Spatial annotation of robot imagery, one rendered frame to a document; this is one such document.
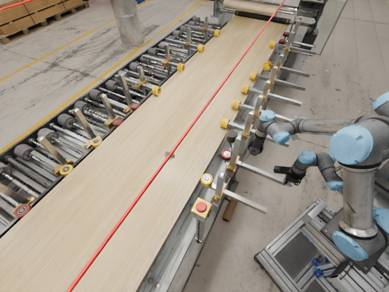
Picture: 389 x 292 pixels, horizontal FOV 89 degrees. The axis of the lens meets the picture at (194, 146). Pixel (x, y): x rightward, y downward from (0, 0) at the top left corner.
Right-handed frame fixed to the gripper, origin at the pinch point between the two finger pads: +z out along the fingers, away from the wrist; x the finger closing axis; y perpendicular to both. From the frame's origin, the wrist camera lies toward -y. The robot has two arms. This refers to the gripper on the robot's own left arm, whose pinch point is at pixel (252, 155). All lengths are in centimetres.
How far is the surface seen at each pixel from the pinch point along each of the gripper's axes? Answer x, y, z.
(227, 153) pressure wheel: 16.9, -0.3, 7.8
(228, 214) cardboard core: 1, -8, 91
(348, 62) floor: -97, 387, 99
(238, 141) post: 10.5, -6.1, -15.5
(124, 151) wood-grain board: 85, -33, 9
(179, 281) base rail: 11, -81, 29
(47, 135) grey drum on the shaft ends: 155, -47, 14
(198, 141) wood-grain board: 40.6, 0.6, 8.9
